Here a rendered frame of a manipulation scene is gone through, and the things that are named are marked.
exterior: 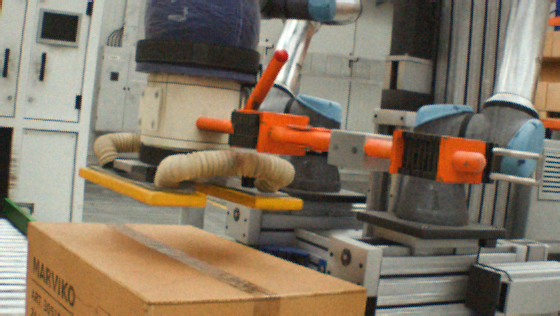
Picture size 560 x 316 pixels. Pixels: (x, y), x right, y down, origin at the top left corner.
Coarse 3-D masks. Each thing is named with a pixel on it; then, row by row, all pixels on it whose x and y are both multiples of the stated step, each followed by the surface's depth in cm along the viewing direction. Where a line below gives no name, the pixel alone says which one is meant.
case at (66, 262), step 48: (48, 240) 134; (96, 240) 136; (144, 240) 142; (192, 240) 149; (48, 288) 134; (96, 288) 114; (144, 288) 104; (192, 288) 108; (240, 288) 112; (288, 288) 116; (336, 288) 119
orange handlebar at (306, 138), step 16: (208, 128) 122; (224, 128) 117; (272, 128) 107; (288, 128) 105; (304, 128) 101; (320, 128) 102; (288, 144) 103; (304, 144) 101; (320, 144) 98; (368, 144) 90; (384, 144) 88; (464, 160) 79; (480, 160) 80
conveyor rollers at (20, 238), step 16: (0, 224) 344; (0, 240) 309; (16, 240) 314; (0, 256) 276; (16, 256) 281; (0, 272) 251; (16, 272) 255; (0, 288) 233; (16, 288) 236; (0, 304) 216; (16, 304) 218
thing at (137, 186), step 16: (80, 176) 138; (96, 176) 130; (112, 176) 128; (128, 176) 127; (144, 176) 130; (128, 192) 118; (144, 192) 114; (160, 192) 114; (176, 192) 116; (192, 192) 119
